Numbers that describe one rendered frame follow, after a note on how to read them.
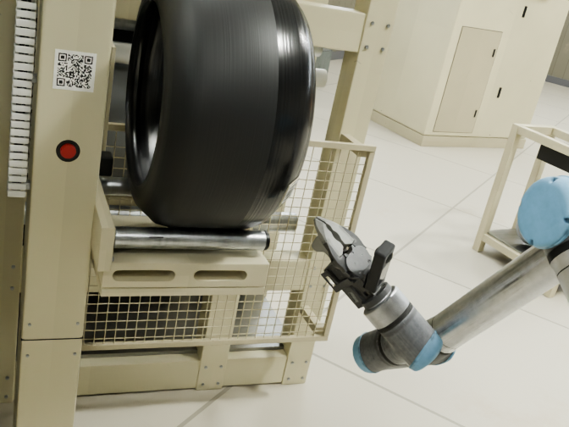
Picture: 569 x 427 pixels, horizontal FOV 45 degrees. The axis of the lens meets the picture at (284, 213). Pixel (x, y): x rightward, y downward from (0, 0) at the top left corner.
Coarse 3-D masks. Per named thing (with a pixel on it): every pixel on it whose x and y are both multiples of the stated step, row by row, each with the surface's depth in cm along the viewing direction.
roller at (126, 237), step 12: (120, 228) 141; (132, 228) 143; (144, 228) 144; (156, 228) 145; (168, 228) 146; (180, 228) 147; (120, 240) 141; (132, 240) 141; (144, 240) 142; (156, 240) 143; (168, 240) 144; (180, 240) 145; (192, 240) 146; (204, 240) 147; (216, 240) 148; (228, 240) 149; (240, 240) 151; (252, 240) 152; (264, 240) 153
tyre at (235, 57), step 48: (144, 0) 148; (192, 0) 127; (240, 0) 130; (288, 0) 136; (144, 48) 166; (192, 48) 123; (240, 48) 126; (288, 48) 130; (144, 96) 171; (192, 96) 123; (240, 96) 125; (288, 96) 129; (144, 144) 170; (192, 144) 125; (240, 144) 128; (288, 144) 131; (144, 192) 142; (192, 192) 132; (240, 192) 135
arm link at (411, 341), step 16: (400, 320) 140; (416, 320) 141; (384, 336) 143; (400, 336) 141; (416, 336) 141; (432, 336) 142; (384, 352) 147; (400, 352) 143; (416, 352) 141; (432, 352) 141; (416, 368) 143
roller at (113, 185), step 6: (102, 180) 164; (108, 180) 165; (114, 180) 165; (120, 180) 166; (126, 180) 167; (102, 186) 164; (108, 186) 165; (114, 186) 165; (120, 186) 166; (126, 186) 166; (108, 192) 165; (114, 192) 166; (120, 192) 166; (126, 192) 167
